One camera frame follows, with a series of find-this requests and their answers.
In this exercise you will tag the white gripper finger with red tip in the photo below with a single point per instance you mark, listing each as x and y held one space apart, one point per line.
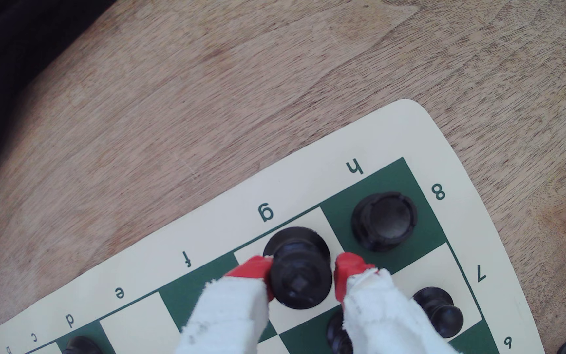
381 314
229 314

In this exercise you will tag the black chess king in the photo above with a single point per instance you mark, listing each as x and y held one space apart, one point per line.
300 275

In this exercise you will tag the black chess rook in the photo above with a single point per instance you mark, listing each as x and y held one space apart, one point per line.
383 221

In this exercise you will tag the black chess queen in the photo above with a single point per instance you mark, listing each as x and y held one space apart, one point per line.
82 346

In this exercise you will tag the green and cream chess mat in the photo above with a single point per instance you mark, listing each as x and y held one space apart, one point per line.
312 162

